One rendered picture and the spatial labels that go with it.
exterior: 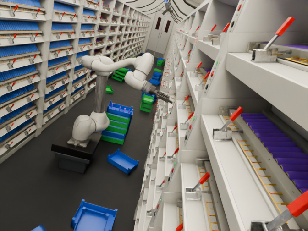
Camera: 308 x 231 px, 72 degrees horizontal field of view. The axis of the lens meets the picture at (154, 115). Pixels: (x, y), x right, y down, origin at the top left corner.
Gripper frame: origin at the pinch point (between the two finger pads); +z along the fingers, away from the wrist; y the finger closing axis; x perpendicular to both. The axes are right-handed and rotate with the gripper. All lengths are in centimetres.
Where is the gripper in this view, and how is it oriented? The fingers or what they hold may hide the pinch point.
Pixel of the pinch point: (172, 101)
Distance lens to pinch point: 168.2
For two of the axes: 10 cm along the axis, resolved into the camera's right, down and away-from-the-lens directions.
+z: 8.7, 4.7, 1.2
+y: -0.8, 3.8, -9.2
